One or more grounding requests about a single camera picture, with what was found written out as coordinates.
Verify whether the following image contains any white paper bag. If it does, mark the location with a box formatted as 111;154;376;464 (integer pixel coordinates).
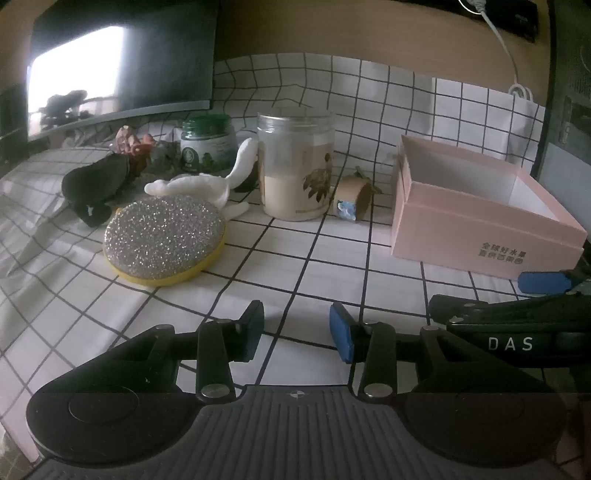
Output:
431;78;549;180

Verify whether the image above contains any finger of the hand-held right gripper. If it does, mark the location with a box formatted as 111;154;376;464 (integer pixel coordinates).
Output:
517;264;591;296
427;295;491;329

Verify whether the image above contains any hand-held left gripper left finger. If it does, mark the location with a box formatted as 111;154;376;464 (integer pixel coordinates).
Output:
69;300;265;403

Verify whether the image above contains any pink hair tie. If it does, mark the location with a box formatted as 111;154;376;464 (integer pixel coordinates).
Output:
111;127;156;160

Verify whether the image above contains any pink cardboard box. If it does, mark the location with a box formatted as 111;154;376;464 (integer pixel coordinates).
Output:
392;135;588;280

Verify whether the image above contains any white checked tablecloth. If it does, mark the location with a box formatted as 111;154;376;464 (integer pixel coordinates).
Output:
0;53;591;462

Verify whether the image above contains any white plush rabbit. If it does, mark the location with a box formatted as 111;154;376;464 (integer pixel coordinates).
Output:
144;137;260;220

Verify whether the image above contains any small cardboard tube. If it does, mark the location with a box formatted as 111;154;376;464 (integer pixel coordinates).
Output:
332;178;373;223

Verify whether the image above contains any black power strip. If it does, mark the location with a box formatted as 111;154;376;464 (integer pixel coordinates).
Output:
462;0;542;43

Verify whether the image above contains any clear plastic jar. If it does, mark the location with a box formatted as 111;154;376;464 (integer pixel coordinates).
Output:
257;111;335;222

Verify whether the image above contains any white power cable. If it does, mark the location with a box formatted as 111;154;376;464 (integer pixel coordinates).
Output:
461;0;533;100

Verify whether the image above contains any dark monitor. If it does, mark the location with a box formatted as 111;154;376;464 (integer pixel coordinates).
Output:
27;0;219;140

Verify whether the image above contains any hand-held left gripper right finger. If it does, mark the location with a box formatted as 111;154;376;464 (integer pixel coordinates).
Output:
329;302;536;401

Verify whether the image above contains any black plush toy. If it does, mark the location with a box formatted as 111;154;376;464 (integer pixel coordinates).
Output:
61;154;145;228

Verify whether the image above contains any green lid jar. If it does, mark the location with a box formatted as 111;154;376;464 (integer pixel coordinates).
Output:
179;115;237;175

